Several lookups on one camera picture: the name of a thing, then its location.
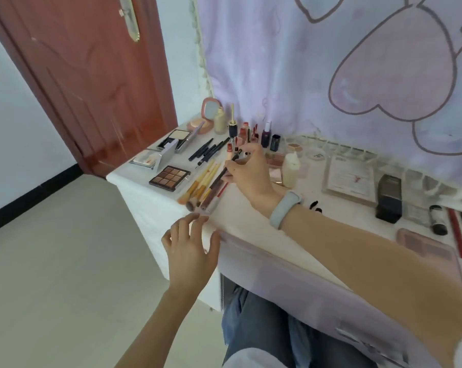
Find small clear square compact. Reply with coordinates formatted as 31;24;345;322
403;202;431;228

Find white oval compact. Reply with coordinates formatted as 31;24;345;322
281;151;301;189

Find paper instruction sheet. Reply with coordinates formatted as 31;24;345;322
322;156;378;208

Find wooden drawer lilac front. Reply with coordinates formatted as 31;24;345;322
215;230;438;368

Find person's left forearm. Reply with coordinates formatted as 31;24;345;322
114;289;207;368

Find brown wooden door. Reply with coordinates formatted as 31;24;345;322
0;0;178;177

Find silver square palette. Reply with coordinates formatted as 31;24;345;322
129;140;179;171

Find white table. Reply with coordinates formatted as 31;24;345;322
106;118;462;315

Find person's right forearm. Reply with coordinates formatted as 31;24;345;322
283;204;462;368

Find yellow handled makeup brush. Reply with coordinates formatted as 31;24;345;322
177;160;216;205

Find brass door handle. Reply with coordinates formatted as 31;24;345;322
117;0;141;42

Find dark foundation box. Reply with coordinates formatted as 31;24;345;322
375;174;403;225

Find pink four-pan eyeshadow palette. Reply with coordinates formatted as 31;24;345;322
396;227;462;286

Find person's right hand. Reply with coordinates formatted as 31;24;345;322
221;143;289;217

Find person's blue jeans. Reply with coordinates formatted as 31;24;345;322
221;285;377;368

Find pink cushion compact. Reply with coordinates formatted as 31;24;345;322
186;97;221;135

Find small brown bottle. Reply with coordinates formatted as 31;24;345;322
429;204;449;236

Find beige foundation bottle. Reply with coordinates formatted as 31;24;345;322
213;106;228;135

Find orange brown eyeshadow palette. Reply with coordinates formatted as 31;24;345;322
148;165;192;193

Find black foundation bottle cap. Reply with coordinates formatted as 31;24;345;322
227;103;239;137

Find dark grey palette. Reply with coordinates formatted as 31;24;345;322
157;121;205;154

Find small red blush palette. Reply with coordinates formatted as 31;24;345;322
264;152;285;185

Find black eyeliner pencil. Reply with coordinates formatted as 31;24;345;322
196;136;231;167

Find white smartwatch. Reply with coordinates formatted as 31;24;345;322
269;190;305;231

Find lilac cartoon cloth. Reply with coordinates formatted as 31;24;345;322
188;0;462;190

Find person's left hand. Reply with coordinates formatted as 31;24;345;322
161;212;221;300

